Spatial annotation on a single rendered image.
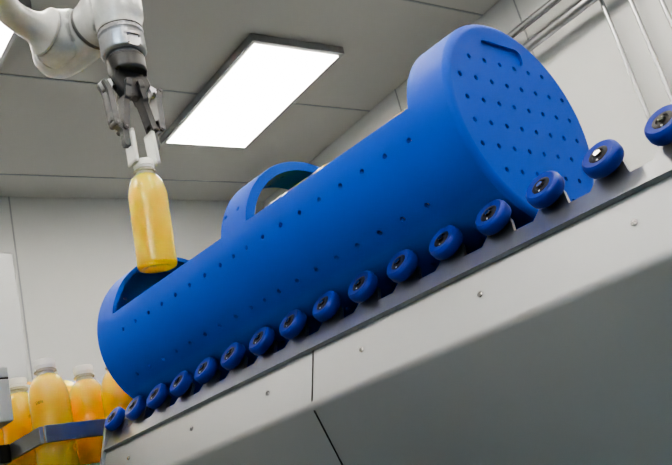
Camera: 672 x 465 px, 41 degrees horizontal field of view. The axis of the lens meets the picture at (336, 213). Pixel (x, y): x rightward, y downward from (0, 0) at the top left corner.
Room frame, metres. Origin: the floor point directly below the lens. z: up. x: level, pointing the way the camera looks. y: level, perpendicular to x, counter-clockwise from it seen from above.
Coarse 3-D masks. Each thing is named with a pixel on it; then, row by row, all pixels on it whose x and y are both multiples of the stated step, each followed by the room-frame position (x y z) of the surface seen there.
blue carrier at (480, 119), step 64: (448, 64) 0.95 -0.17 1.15; (512, 64) 1.05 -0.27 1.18; (384, 128) 1.01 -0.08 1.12; (448, 128) 0.95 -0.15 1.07; (512, 128) 1.01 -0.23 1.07; (576, 128) 1.12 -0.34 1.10; (256, 192) 1.24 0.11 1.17; (320, 192) 1.10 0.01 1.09; (384, 192) 1.04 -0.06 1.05; (448, 192) 0.99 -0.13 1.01; (512, 192) 0.98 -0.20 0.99; (576, 192) 1.08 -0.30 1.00; (256, 256) 1.21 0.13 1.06; (320, 256) 1.15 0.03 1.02; (384, 256) 1.11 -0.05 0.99; (128, 320) 1.46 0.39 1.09; (192, 320) 1.35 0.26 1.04; (256, 320) 1.29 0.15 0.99; (128, 384) 1.54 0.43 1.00
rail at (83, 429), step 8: (56, 424) 1.59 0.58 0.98; (64, 424) 1.61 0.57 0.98; (72, 424) 1.62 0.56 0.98; (80, 424) 1.63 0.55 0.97; (88, 424) 1.64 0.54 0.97; (96, 424) 1.65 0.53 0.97; (104, 424) 1.66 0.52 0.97; (128, 424) 1.70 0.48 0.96; (48, 432) 1.58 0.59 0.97; (56, 432) 1.59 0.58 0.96; (64, 432) 1.60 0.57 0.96; (72, 432) 1.61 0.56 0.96; (80, 432) 1.63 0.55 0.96; (88, 432) 1.64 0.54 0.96; (96, 432) 1.65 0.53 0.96; (48, 440) 1.58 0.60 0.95; (56, 440) 1.59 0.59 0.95
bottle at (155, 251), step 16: (144, 176) 1.49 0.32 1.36; (128, 192) 1.51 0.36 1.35; (144, 192) 1.49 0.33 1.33; (160, 192) 1.50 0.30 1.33; (144, 208) 1.49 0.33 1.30; (160, 208) 1.50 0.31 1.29; (144, 224) 1.49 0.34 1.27; (160, 224) 1.50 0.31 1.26; (144, 240) 1.49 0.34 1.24; (160, 240) 1.50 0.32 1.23; (144, 256) 1.49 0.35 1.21; (160, 256) 1.49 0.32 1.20; (176, 256) 1.53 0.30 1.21; (144, 272) 1.53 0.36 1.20; (160, 272) 1.56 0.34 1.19
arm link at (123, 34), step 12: (108, 24) 1.48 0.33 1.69; (120, 24) 1.48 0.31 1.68; (132, 24) 1.49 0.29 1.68; (108, 36) 1.48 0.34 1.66; (120, 36) 1.48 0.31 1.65; (132, 36) 1.49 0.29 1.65; (108, 48) 1.48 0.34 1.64; (120, 48) 1.49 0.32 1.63; (132, 48) 1.50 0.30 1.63; (144, 48) 1.51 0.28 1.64
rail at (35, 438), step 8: (32, 432) 1.60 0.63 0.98; (40, 432) 1.58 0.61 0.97; (16, 440) 1.65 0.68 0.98; (24, 440) 1.62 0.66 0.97; (32, 440) 1.60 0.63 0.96; (40, 440) 1.58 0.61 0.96; (16, 448) 1.65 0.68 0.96; (24, 448) 1.63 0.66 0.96; (32, 448) 1.61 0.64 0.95; (16, 456) 1.65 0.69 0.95
